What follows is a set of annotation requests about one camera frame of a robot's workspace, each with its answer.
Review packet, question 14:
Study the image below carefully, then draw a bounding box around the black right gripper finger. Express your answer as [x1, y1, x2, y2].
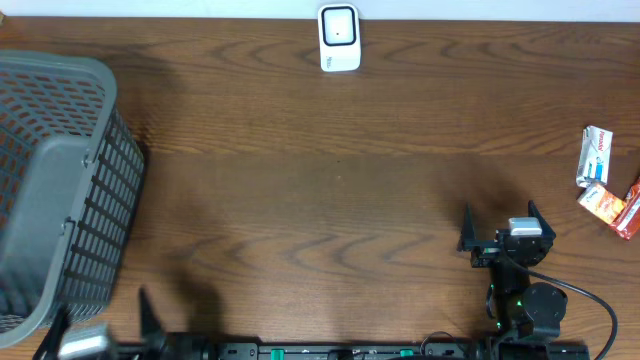
[456, 204, 477, 252]
[528, 200, 556, 240]

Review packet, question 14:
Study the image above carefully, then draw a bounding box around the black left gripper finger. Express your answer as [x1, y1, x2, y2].
[138, 287, 167, 355]
[32, 307, 70, 360]

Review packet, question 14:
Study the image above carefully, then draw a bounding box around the orange small box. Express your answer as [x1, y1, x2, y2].
[577, 183, 626, 224]

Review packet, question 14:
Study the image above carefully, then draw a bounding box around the white blue toothpaste box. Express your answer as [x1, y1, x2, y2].
[576, 125, 613, 188]

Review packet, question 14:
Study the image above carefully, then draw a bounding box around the orange Top chocolate bar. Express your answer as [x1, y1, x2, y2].
[610, 180, 640, 241]

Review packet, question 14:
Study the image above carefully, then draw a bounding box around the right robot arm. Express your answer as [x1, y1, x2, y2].
[457, 201, 568, 359]

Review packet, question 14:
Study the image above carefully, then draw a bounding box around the white barcode scanner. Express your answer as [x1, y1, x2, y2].
[317, 3, 362, 72]

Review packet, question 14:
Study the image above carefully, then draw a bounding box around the grey plastic basket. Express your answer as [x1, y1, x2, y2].
[1, 50, 145, 347]

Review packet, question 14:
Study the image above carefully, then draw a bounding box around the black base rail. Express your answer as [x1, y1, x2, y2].
[114, 332, 592, 360]

